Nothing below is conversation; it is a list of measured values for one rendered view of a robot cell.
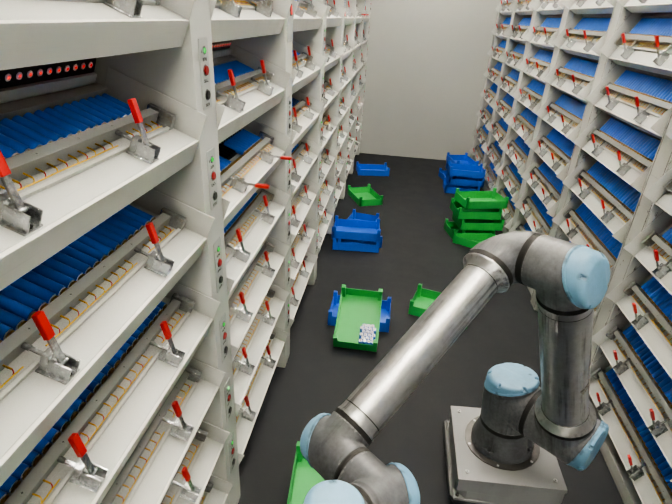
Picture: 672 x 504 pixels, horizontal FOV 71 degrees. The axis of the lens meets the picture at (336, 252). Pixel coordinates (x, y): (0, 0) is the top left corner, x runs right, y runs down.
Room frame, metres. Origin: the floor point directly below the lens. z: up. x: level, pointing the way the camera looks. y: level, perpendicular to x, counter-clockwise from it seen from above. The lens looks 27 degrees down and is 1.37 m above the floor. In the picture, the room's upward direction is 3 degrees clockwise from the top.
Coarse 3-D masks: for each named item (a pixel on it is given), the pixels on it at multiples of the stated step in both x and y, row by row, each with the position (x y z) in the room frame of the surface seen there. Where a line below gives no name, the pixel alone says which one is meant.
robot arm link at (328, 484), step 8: (328, 480) 0.48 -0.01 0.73; (336, 480) 0.48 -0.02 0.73; (312, 488) 0.46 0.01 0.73; (320, 488) 0.46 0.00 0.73; (328, 488) 0.46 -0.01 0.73; (336, 488) 0.47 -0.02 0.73; (344, 488) 0.47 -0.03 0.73; (352, 488) 0.47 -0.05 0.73; (312, 496) 0.45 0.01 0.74; (320, 496) 0.45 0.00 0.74; (328, 496) 0.45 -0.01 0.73; (336, 496) 0.45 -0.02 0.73; (344, 496) 0.45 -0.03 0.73; (352, 496) 0.45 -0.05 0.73; (360, 496) 0.46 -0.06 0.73
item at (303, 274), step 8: (304, 256) 2.24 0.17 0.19; (312, 256) 2.25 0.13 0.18; (304, 264) 2.09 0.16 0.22; (312, 264) 2.24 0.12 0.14; (304, 272) 2.09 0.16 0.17; (296, 280) 2.02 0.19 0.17; (304, 280) 2.06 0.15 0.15; (296, 288) 1.96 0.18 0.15; (304, 288) 1.99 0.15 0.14; (296, 296) 1.90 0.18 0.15; (296, 304) 1.82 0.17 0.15
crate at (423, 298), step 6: (420, 288) 2.19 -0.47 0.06; (420, 294) 2.20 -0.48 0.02; (426, 294) 2.19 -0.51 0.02; (432, 294) 2.18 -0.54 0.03; (438, 294) 2.17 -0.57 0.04; (414, 300) 2.03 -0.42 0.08; (420, 300) 2.15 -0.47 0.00; (426, 300) 2.16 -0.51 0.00; (432, 300) 2.16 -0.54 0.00; (414, 306) 2.01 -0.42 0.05; (420, 306) 2.09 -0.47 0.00; (426, 306) 2.10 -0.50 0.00; (408, 312) 2.02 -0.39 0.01; (414, 312) 2.01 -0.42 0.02; (420, 312) 2.00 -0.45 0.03
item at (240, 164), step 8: (264, 144) 1.46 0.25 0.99; (248, 152) 1.34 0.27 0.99; (256, 152) 1.37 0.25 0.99; (240, 160) 1.26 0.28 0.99; (248, 160) 1.30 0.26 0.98; (232, 168) 1.19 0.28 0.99; (240, 168) 1.23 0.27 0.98; (224, 176) 1.12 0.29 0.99; (232, 176) 1.17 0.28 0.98; (224, 184) 1.11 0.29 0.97; (224, 192) 1.07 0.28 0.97
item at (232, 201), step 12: (252, 132) 1.57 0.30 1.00; (264, 132) 1.56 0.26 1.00; (276, 132) 1.56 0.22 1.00; (276, 144) 1.56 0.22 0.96; (252, 168) 1.30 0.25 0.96; (264, 168) 1.34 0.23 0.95; (252, 180) 1.22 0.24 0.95; (264, 180) 1.35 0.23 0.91; (228, 192) 1.10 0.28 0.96; (240, 192) 1.12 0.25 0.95; (252, 192) 1.21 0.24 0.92; (228, 204) 0.96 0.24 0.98; (240, 204) 1.10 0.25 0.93; (228, 216) 1.00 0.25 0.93
